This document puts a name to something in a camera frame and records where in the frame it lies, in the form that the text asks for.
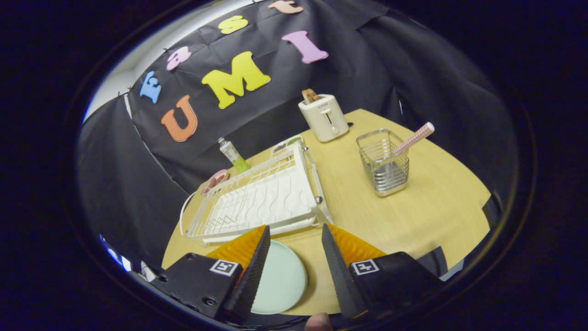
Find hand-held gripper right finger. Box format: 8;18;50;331
322;223;444;320

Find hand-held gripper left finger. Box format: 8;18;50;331
149;225;271;322

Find pale green plate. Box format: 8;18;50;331
250;240;308;315

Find white dish rack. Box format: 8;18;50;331
179;140;334;244

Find metal wire basket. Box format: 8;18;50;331
356;129;410;198

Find pink checkered handle spoon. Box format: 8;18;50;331
390;122;435;159

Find pink plate with food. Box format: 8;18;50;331
200;169;230;196

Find green drink bottle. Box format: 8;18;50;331
218;137;251;173

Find white divided snack tray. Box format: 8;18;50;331
271;135;305;156

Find cream toaster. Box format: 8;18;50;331
298;94;350;143

